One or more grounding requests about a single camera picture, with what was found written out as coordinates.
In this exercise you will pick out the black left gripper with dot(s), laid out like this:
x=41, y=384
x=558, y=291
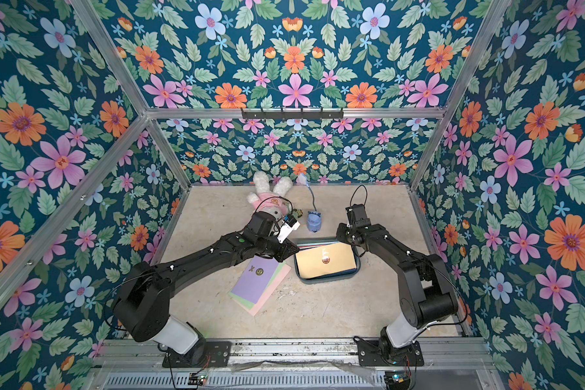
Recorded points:
x=284, y=249

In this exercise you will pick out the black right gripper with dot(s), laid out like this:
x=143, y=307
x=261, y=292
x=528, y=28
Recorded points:
x=346, y=234

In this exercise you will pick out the tan kraft envelope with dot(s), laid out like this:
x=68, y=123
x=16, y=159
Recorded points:
x=325, y=260

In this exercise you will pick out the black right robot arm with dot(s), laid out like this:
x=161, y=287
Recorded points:
x=425, y=293

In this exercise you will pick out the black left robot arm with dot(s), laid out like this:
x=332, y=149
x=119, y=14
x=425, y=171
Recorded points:
x=143, y=302

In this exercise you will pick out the lilac purple envelope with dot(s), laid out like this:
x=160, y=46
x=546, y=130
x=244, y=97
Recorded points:
x=255, y=279

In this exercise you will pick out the small green flower toy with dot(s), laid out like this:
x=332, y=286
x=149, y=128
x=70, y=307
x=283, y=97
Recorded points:
x=296, y=213

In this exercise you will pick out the blue cat desk lamp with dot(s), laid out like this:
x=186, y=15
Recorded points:
x=314, y=217

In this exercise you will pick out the pink envelope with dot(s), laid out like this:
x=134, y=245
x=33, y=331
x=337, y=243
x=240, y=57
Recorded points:
x=270, y=289

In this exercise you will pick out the white plush bunny toy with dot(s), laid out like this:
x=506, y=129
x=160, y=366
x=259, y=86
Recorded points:
x=270, y=199

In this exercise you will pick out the light green envelope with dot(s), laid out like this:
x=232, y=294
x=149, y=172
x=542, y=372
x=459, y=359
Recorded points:
x=247, y=305

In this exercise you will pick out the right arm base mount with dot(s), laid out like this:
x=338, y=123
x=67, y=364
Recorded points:
x=381, y=353

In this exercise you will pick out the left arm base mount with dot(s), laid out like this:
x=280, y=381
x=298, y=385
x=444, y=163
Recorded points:
x=197, y=353

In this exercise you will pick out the black wall hook rail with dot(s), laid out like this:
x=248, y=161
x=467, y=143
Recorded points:
x=292, y=114

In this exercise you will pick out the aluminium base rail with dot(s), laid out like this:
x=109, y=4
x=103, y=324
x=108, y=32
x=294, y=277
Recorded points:
x=302, y=363

